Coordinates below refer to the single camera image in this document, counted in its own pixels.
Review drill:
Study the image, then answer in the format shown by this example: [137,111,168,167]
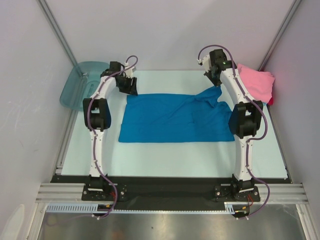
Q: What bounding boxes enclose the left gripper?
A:
[116,75,138,96]

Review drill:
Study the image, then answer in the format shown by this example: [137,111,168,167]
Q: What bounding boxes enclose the blue t-shirt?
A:
[118,86,235,143]

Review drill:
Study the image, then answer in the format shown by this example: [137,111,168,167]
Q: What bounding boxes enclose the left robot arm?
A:
[82,60,138,177]

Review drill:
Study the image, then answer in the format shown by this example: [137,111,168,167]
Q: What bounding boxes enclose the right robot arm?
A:
[198,48,263,201]

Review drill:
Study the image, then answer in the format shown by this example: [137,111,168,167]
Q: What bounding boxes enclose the teal translucent plastic bin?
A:
[59,61,110,112]

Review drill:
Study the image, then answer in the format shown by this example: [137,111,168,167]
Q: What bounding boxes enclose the pink folded t-shirt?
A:
[237,63,276,103]

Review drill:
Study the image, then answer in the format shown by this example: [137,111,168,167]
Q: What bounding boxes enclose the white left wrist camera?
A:
[123,62,135,79]

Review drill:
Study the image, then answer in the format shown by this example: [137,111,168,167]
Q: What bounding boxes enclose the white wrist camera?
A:
[197,54,212,72]
[123,62,135,79]

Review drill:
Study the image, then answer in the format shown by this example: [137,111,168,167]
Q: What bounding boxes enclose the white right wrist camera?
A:
[197,54,212,72]

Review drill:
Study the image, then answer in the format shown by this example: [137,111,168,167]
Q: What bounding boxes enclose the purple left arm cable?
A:
[84,55,139,221]

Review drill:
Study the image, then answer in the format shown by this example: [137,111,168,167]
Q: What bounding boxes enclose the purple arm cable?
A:
[84,55,139,221]
[197,44,271,221]

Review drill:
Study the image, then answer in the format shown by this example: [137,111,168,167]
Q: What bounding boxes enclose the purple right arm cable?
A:
[197,44,271,221]

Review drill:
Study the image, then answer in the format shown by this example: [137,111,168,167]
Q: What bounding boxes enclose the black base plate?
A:
[50,174,291,211]

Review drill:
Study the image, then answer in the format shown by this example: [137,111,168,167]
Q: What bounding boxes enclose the right aluminium frame post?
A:
[257,0,304,71]

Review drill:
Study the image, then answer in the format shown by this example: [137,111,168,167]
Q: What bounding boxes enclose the aluminium frame post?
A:
[257,0,304,71]
[36,0,78,67]

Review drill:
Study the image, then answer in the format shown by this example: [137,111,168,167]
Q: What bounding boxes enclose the left aluminium frame post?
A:
[36,0,78,67]

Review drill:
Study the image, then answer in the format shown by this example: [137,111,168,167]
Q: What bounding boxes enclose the white slotted cable duct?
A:
[46,203,249,215]

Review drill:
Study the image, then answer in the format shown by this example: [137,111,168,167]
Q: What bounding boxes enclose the aluminium front rail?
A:
[35,183,309,205]

